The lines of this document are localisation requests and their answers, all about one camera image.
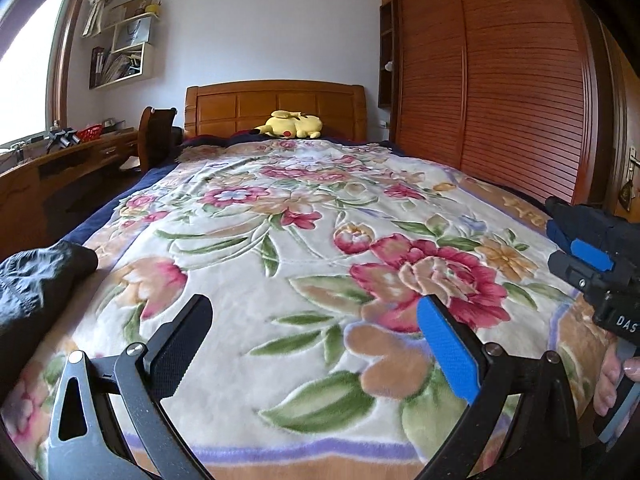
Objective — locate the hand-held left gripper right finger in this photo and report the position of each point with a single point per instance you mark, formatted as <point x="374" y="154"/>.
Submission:
<point x="447" y="350"/>

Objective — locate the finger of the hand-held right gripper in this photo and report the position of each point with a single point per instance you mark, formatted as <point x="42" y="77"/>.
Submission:
<point x="592" y="256"/>
<point x="556" y="234"/>

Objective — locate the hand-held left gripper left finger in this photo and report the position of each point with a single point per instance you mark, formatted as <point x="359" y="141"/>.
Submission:
<point x="175" y="350"/>

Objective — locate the black coat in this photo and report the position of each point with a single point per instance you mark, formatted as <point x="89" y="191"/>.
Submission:
<point x="40" y="285"/>

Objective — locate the person's right hand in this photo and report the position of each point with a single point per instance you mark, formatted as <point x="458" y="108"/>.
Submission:
<point x="607" y="380"/>

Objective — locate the floral blanket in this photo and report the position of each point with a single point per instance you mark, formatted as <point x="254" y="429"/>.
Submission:
<point x="300" y="240"/>

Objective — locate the wooden slatted wardrobe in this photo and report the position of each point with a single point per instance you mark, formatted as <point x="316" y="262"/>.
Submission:
<point x="500" y="75"/>

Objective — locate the wooden desk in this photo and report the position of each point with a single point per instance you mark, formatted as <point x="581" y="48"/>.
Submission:
<point x="30" y="190"/>

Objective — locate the wooden chair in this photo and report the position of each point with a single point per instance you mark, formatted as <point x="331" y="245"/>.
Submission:
<point x="152" y="130"/>

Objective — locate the red basket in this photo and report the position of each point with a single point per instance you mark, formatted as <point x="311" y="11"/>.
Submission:
<point x="89" y="133"/>

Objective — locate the black device on desk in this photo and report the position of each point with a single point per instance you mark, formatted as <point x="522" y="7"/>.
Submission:
<point x="62" y="140"/>

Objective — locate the narrow wooden side shelf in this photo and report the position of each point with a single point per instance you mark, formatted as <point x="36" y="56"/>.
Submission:
<point x="386" y="50"/>

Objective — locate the yellow plush toy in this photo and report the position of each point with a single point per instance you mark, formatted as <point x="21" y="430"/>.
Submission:
<point x="290" y="125"/>

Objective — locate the wooden bed headboard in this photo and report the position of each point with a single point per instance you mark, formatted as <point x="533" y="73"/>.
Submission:
<point x="240" y="105"/>

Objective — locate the white paper bag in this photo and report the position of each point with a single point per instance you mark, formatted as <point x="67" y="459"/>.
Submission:
<point x="132" y="30"/>

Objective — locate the window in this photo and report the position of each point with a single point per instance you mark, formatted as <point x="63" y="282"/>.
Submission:
<point x="30" y="60"/>

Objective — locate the small yellow figure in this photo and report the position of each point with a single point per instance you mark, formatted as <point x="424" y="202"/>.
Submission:
<point x="151" y="8"/>

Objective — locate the white wall shelf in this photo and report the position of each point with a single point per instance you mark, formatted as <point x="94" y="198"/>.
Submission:
<point x="147" y="60"/>

